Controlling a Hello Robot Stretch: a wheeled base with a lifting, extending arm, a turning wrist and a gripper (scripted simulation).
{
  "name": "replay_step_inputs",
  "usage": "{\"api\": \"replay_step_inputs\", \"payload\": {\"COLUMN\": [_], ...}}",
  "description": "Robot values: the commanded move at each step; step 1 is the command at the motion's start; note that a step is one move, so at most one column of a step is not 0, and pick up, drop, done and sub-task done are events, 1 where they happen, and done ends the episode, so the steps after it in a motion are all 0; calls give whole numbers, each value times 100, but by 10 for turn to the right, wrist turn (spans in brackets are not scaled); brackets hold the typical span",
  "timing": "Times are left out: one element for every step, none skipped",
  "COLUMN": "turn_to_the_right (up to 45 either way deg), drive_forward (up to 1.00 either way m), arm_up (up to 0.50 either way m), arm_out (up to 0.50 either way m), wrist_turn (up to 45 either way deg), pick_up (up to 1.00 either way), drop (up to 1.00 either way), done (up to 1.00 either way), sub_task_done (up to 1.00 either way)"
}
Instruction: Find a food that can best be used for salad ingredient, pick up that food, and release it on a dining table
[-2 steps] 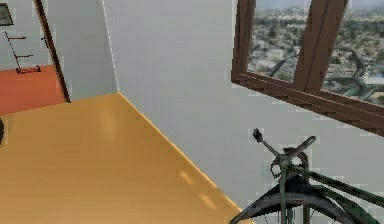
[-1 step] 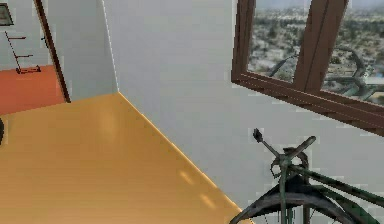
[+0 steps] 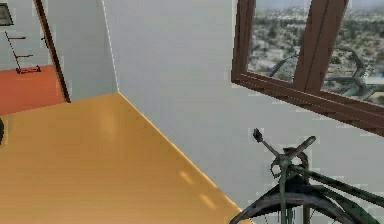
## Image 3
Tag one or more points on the brown framed window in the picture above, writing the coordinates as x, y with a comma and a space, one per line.
317, 43

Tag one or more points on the dark red coat stand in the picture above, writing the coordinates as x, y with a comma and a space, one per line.
20, 68

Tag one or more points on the dark brown door frame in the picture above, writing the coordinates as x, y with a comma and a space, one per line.
53, 53

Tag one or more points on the framed wall picture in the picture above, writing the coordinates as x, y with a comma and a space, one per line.
4, 15

